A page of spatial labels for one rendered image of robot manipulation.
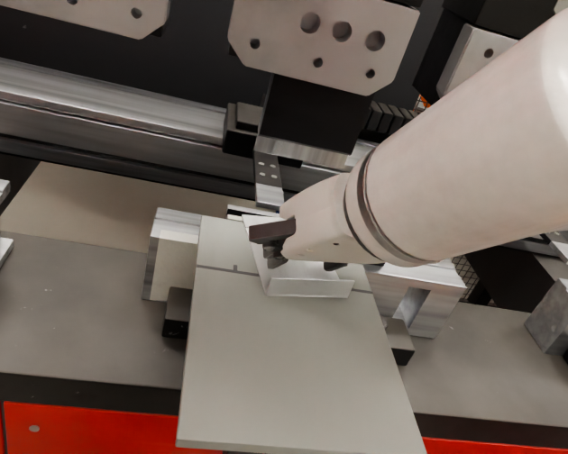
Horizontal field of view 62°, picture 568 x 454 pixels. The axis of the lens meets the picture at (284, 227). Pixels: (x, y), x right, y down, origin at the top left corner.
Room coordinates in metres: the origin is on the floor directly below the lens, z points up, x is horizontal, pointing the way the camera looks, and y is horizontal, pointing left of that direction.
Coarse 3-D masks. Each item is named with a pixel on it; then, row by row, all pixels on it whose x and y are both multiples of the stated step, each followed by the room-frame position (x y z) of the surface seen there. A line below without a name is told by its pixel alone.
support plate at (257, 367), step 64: (192, 320) 0.28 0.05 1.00; (256, 320) 0.30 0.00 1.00; (320, 320) 0.33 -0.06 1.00; (192, 384) 0.22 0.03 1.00; (256, 384) 0.24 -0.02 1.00; (320, 384) 0.26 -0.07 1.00; (384, 384) 0.28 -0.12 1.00; (192, 448) 0.18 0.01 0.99; (256, 448) 0.19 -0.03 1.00; (320, 448) 0.20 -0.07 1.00; (384, 448) 0.22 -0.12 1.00
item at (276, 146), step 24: (288, 96) 0.45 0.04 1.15; (312, 96) 0.46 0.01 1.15; (336, 96) 0.47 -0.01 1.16; (360, 96) 0.47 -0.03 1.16; (264, 120) 0.45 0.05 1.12; (288, 120) 0.46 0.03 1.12; (312, 120) 0.46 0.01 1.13; (336, 120) 0.47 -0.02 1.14; (360, 120) 0.47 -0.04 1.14; (264, 144) 0.46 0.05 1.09; (288, 144) 0.47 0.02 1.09; (312, 144) 0.46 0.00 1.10; (336, 144) 0.47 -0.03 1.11
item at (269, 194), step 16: (240, 112) 0.67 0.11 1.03; (256, 112) 0.69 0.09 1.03; (224, 128) 0.67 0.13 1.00; (240, 128) 0.64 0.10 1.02; (256, 128) 0.64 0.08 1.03; (224, 144) 0.62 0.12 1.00; (240, 144) 0.63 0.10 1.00; (256, 160) 0.59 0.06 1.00; (272, 160) 0.61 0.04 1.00; (288, 160) 0.65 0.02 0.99; (256, 176) 0.55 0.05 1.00; (272, 176) 0.56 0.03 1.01; (256, 192) 0.51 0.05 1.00; (272, 192) 0.52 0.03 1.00; (272, 208) 0.49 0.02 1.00
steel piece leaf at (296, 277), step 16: (256, 256) 0.39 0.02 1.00; (272, 272) 0.37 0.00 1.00; (288, 272) 0.38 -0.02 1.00; (304, 272) 0.39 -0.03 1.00; (320, 272) 0.40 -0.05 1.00; (272, 288) 0.34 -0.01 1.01; (288, 288) 0.34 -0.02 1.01; (304, 288) 0.35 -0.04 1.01; (320, 288) 0.36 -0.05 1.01; (336, 288) 0.37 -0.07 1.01
